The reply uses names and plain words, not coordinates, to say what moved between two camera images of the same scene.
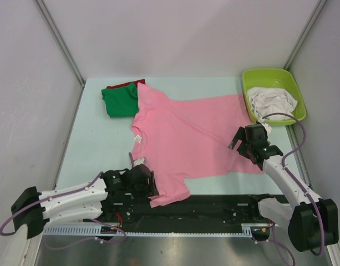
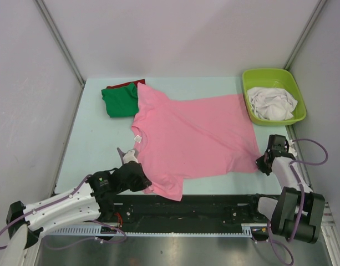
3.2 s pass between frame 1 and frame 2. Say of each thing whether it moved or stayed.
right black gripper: moved
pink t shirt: stayed
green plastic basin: stayed
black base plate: stayed
